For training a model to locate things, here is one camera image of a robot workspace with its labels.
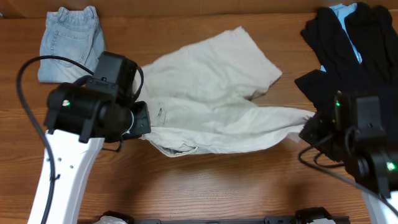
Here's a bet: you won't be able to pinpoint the beige cotton shorts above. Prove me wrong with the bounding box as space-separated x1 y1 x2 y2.
139 27 313 157

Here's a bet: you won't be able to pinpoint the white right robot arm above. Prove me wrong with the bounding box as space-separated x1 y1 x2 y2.
298 91 397 223

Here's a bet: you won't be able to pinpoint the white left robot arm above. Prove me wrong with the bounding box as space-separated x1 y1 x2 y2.
17 52 151 223

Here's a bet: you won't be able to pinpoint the folded light blue jeans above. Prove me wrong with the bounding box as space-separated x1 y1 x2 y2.
37 6 106 83

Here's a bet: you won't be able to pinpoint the black garment pile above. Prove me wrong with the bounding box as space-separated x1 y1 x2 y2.
295 2 397 124

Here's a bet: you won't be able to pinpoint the light blue shirt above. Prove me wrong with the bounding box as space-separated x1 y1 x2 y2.
317 3 363 72

